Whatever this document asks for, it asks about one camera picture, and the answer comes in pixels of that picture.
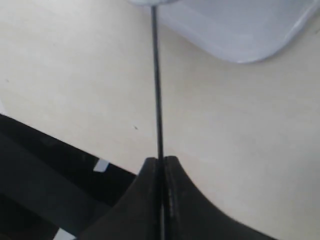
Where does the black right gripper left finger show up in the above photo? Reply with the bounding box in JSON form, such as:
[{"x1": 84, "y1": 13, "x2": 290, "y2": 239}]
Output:
[{"x1": 77, "y1": 157, "x2": 160, "y2": 240}]

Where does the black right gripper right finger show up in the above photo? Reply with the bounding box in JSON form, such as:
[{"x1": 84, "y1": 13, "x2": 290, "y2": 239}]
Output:
[{"x1": 163, "y1": 156, "x2": 271, "y2": 240}]

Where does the thin metal skewer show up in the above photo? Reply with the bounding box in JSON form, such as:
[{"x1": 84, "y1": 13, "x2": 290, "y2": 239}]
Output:
[{"x1": 151, "y1": 5, "x2": 164, "y2": 161}]

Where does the white rectangular plastic tray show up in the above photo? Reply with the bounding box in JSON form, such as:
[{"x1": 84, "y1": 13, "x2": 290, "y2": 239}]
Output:
[{"x1": 132, "y1": 0, "x2": 320, "y2": 64}]

